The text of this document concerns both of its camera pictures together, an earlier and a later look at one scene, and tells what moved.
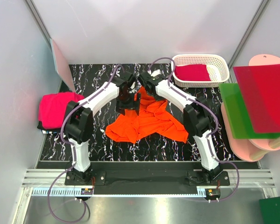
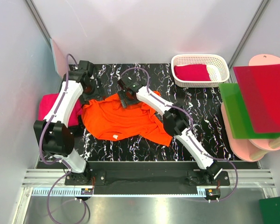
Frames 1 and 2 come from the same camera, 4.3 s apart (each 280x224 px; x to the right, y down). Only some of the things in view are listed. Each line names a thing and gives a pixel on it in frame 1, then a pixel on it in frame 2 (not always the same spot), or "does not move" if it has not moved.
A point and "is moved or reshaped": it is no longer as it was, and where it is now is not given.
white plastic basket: [200, 70] does not move
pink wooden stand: [256, 149] does not move
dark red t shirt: [192, 73] does not move
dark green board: [275, 210] does not move
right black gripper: [156, 98] → [122, 95]
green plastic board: [238, 116] does not move
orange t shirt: [154, 117] is moved or reshaped
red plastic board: [265, 90] does not move
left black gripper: [133, 105] → [99, 92]
